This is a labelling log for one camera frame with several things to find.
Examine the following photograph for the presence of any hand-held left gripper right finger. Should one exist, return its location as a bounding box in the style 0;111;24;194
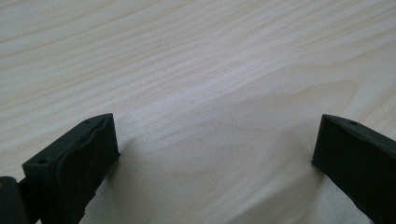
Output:
311;113;396;224

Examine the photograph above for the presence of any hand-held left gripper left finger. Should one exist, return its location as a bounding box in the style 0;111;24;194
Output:
21;113;121;224

